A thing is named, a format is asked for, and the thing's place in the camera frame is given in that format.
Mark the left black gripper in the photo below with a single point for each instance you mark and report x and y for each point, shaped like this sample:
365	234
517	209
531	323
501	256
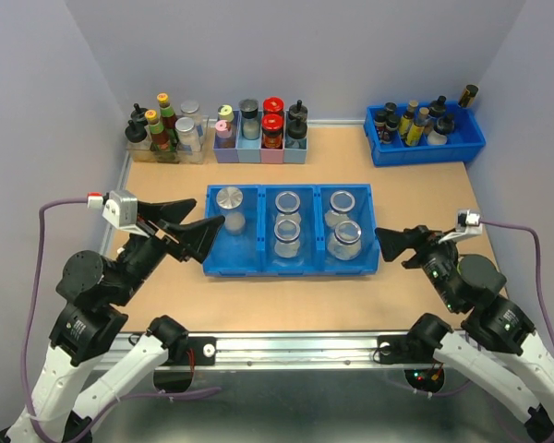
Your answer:
198	236

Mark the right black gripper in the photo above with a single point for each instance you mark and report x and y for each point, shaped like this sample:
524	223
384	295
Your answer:
392	241

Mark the silver-lid glass jar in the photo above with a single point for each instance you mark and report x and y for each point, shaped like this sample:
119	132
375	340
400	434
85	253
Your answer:
229	201

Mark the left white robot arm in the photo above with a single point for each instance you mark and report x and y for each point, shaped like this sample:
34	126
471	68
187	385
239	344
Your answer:
61	406

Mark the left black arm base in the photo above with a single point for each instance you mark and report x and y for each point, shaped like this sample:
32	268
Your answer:
195	350

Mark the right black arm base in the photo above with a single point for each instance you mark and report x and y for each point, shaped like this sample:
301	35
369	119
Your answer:
397	349

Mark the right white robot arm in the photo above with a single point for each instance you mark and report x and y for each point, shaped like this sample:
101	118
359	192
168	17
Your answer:
498	347

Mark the silver-lid jar front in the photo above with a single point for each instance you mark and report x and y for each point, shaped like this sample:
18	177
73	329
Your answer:
188	134

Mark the clear plastic organizer tray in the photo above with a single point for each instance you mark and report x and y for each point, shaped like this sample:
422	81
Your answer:
151	142

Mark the blue three-compartment bin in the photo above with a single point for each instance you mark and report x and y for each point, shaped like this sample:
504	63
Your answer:
251	253

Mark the yellow-cap sauce bottle front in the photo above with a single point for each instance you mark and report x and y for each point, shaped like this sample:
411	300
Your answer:
163	148

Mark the yellow-cap sauce bottle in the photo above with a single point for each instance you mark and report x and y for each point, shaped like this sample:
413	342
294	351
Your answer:
168	116
163	148

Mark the pastel four-slot organizer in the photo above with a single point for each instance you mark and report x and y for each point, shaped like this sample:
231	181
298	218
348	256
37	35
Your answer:
251	151

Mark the black-top dispenser bottle front left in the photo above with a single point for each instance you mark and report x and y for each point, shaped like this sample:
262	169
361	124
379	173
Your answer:
137	136

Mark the black-top dispenser bottle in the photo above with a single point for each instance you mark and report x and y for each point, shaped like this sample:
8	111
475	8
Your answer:
137	136
138	114

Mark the pink-cap small bottle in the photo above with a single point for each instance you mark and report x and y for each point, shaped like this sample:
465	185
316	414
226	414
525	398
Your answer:
224	135

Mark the yellow-cap sauce bottle back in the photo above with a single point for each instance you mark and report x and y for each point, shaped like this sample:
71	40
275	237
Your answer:
168	116

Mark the yellow oil bottle front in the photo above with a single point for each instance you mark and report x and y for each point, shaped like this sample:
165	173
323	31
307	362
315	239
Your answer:
417	128

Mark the yellow oil bottle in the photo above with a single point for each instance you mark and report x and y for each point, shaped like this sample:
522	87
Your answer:
417	128
407	119

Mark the silver-lid jar back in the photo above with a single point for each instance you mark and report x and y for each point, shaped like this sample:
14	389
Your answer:
190	108

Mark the dark spice bottle front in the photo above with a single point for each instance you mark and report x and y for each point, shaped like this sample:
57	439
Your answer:
386	125

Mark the dark spice bottle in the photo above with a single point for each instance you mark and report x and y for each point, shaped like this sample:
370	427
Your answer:
390	108
386	125

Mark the grey-lid salt shaker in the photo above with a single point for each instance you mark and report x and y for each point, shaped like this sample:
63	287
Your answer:
250	125

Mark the black-top dispenser bottle back left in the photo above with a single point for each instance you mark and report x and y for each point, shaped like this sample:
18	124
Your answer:
138	114

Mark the yellow-cap small bottle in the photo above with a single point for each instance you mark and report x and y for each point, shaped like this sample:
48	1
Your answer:
226	113

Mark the yellow oil bottle back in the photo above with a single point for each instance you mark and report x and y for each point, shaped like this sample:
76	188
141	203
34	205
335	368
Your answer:
407	119

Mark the blue tray at back right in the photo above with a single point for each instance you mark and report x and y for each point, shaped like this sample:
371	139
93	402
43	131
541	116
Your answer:
463	143

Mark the black-top white cruet front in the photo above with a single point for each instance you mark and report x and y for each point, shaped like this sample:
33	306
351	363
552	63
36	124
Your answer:
443	127

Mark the red-lid sauce jar front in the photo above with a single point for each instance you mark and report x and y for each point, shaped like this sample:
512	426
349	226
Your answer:
272	131

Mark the red-lid sauce jar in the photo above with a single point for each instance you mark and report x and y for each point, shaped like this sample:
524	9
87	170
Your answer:
273	105
272	131

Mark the dark spice bottle back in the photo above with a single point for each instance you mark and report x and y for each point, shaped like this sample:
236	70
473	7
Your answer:
390	108

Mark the black-top cruet in tray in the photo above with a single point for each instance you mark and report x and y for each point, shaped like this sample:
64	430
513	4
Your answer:
438	107

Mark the red-lid sauce jar back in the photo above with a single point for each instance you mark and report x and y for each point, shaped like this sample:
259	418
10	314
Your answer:
273	105

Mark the black-top cruet back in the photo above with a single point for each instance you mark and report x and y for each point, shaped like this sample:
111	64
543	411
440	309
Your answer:
298	111

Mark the gold black bottle in corner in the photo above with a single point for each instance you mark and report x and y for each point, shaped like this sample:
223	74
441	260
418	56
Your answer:
468	96

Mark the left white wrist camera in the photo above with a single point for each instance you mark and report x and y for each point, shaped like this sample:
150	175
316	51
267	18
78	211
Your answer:
119	208

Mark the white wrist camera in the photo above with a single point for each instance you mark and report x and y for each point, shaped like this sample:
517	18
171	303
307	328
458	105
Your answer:
468	225
119	208

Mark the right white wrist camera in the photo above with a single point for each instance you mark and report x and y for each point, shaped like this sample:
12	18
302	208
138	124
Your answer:
468	225

